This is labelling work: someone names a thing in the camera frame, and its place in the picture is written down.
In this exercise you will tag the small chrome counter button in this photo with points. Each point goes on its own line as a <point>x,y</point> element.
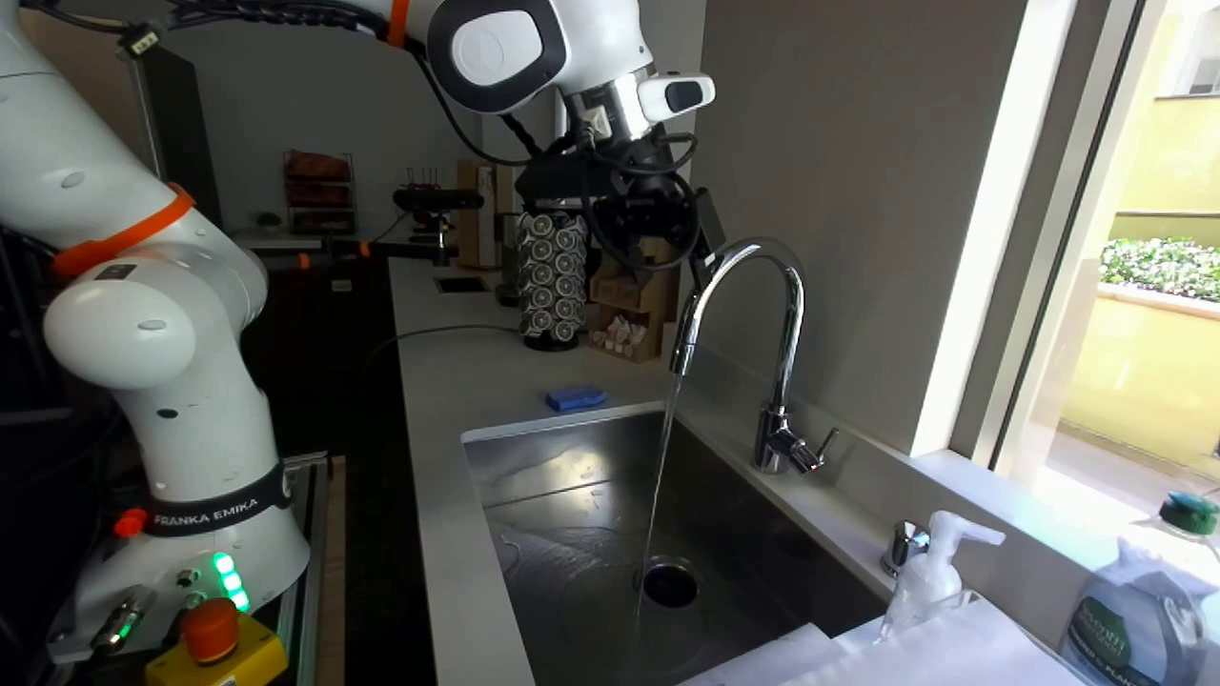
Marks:
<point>904,548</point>

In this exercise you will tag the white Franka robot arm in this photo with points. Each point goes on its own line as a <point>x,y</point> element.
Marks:
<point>138,307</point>

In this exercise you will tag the patterned pod holder canister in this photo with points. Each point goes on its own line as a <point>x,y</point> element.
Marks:
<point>555,281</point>

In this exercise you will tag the round sink drain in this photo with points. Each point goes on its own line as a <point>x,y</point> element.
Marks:
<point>670,585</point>

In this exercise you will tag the metal mounting rail frame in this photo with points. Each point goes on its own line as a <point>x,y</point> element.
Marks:
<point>311,574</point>

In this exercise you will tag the dish soap bottle green label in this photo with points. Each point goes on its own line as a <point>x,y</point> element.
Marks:
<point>1138,610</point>

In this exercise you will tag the black camera on stand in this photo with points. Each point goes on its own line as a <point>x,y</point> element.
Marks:
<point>435,201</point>

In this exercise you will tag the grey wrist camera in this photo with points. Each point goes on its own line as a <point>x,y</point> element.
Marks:
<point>673,97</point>

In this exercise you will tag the chrome gooseneck faucet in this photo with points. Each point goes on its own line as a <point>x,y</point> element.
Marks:
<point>796,319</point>

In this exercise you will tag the yellow red emergency stop button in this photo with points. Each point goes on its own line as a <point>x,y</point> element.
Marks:
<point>214,641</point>

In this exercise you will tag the black phone on counter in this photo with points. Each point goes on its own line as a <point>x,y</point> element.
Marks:
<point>460,285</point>

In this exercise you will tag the stainless steel sink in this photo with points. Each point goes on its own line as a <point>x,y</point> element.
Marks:
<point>574,534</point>

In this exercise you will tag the brown wooden shelf rack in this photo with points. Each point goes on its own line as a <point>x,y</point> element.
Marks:
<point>318,192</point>

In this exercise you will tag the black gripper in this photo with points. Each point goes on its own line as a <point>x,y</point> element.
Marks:
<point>595,186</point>

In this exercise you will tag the clear soap pump bottle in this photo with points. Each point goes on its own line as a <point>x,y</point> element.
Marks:
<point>937,574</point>

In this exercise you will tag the blue sponge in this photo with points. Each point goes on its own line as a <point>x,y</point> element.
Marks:
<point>576,398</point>

